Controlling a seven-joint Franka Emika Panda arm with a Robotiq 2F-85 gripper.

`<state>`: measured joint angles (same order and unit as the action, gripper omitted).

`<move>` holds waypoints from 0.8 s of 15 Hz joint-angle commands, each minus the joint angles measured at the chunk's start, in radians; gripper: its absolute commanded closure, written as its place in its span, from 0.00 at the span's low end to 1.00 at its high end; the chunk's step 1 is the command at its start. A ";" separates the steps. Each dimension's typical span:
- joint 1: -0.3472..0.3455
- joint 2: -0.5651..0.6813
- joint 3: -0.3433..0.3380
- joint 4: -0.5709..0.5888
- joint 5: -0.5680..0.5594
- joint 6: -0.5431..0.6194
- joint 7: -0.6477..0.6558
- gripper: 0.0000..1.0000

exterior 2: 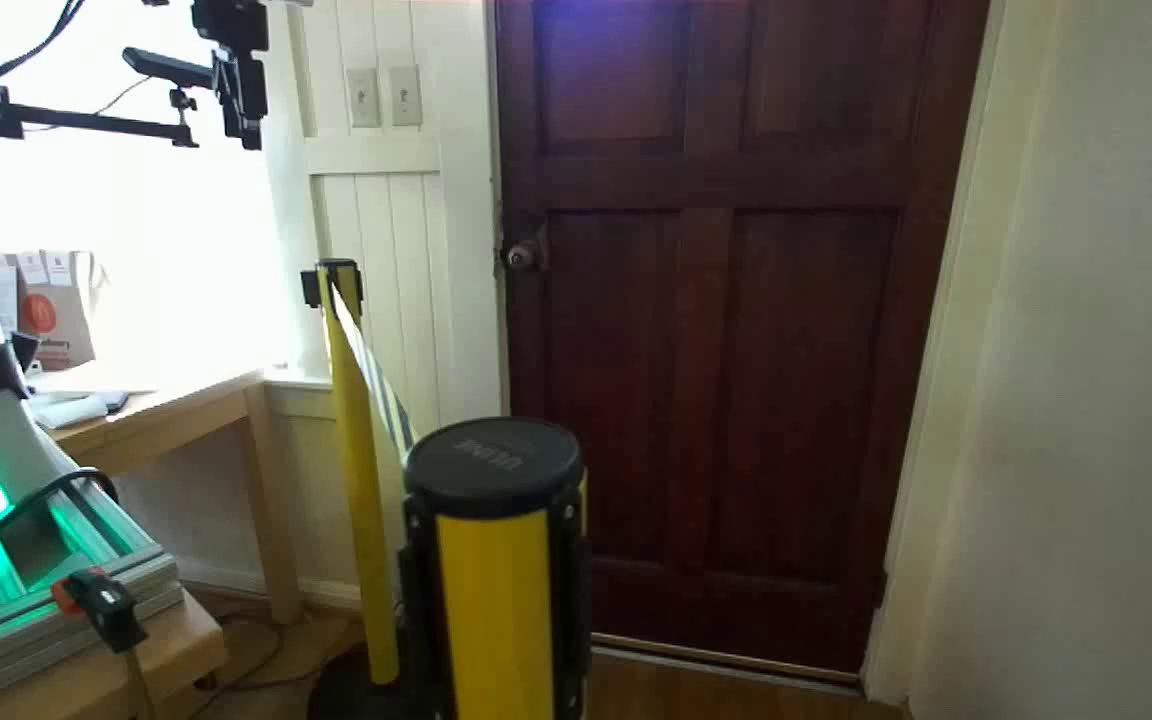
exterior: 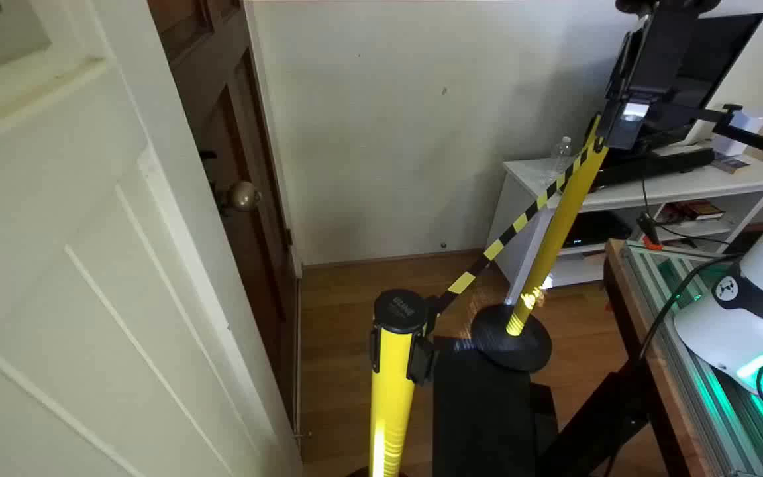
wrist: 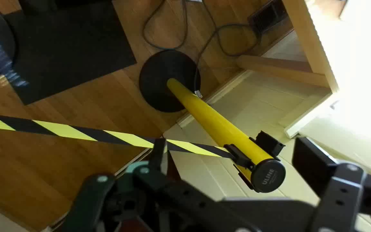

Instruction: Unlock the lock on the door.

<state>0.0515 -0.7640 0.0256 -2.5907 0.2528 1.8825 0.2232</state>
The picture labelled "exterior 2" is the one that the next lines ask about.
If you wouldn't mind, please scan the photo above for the flat papers stack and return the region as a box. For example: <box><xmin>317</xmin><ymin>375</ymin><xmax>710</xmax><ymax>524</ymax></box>
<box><xmin>25</xmin><ymin>385</ymin><xmax>157</xmax><ymax>435</ymax></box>

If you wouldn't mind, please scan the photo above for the white light switch plate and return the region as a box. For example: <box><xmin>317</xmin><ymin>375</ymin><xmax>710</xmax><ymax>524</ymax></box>
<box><xmin>386</xmin><ymin>63</ymin><xmax>429</xmax><ymax>133</ymax></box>
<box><xmin>346</xmin><ymin>63</ymin><xmax>390</xmax><ymax>133</ymax></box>

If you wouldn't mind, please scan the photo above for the yellow stanchion post black cap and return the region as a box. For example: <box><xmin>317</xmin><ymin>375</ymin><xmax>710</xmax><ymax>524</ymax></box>
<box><xmin>400</xmin><ymin>415</ymin><xmax>595</xmax><ymax>720</ymax></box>

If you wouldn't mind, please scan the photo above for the wooden robot platform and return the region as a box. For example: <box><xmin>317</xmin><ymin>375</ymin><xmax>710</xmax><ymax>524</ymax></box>
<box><xmin>0</xmin><ymin>589</ymin><xmax>232</xmax><ymax>720</ymax></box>

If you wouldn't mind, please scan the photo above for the black floor cable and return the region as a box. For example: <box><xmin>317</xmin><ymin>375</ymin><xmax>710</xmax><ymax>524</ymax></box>
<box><xmin>189</xmin><ymin>601</ymin><xmax>329</xmax><ymax>699</ymax></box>

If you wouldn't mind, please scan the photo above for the light wooden table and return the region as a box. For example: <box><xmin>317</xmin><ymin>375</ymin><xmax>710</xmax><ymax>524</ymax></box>
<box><xmin>29</xmin><ymin>363</ymin><xmax>308</xmax><ymax>632</ymax></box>

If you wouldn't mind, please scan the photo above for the white door frame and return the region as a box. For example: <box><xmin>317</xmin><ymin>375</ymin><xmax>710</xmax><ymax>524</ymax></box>
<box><xmin>464</xmin><ymin>0</ymin><xmax>515</xmax><ymax>420</ymax></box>

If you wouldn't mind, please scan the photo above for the thin yellow stanchion post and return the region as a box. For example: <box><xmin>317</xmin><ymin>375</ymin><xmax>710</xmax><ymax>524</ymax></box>
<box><xmin>298</xmin><ymin>256</ymin><xmax>403</xmax><ymax>690</ymax></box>

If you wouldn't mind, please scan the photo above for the black overhead cable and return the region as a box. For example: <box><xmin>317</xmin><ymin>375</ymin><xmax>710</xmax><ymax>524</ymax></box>
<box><xmin>0</xmin><ymin>0</ymin><xmax>90</xmax><ymax>99</ymax></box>

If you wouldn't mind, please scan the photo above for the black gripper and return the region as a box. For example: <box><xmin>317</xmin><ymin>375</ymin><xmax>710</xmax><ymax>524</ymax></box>
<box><xmin>189</xmin><ymin>0</ymin><xmax>272</xmax><ymax>150</ymax></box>

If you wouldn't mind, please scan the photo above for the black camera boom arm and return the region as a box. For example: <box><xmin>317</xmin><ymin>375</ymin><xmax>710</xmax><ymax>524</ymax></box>
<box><xmin>0</xmin><ymin>83</ymin><xmax>206</xmax><ymax>150</ymax></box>

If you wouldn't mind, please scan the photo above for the black round stanchion base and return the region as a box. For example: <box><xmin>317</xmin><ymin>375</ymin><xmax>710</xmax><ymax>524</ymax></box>
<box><xmin>304</xmin><ymin>637</ymin><xmax>456</xmax><ymax>720</ymax></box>

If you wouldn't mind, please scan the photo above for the dark brown wooden door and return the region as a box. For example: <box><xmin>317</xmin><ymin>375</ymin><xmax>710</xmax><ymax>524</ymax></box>
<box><xmin>490</xmin><ymin>0</ymin><xmax>992</xmax><ymax>677</ymax></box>

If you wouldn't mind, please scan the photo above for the yellow black retractable belt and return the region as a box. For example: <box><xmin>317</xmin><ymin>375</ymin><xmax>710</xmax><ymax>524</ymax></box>
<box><xmin>329</xmin><ymin>285</ymin><xmax>420</xmax><ymax>473</ymax></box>

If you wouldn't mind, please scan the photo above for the white box orange print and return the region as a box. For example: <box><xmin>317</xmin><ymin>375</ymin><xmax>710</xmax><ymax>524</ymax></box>
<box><xmin>0</xmin><ymin>244</ymin><xmax>110</xmax><ymax>375</ymax></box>

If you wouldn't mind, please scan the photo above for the metal door threshold strip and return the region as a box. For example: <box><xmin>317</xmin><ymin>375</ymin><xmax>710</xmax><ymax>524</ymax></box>
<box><xmin>594</xmin><ymin>627</ymin><xmax>869</xmax><ymax>699</ymax></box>

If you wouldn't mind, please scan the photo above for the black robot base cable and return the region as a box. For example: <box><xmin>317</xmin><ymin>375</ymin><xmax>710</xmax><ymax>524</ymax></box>
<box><xmin>0</xmin><ymin>462</ymin><xmax>126</xmax><ymax>580</ymax></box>

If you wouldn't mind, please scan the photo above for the brass round door knob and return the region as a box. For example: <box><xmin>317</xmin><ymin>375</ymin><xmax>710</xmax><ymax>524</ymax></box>
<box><xmin>501</xmin><ymin>229</ymin><xmax>554</xmax><ymax>279</ymax></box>

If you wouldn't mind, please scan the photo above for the black orange clamp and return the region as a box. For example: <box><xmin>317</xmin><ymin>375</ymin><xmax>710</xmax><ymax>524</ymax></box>
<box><xmin>49</xmin><ymin>568</ymin><xmax>160</xmax><ymax>720</ymax></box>

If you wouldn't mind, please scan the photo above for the black stereo camera bar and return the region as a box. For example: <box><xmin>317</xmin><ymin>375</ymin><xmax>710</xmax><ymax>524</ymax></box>
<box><xmin>120</xmin><ymin>42</ymin><xmax>223</xmax><ymax>95</ymax></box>

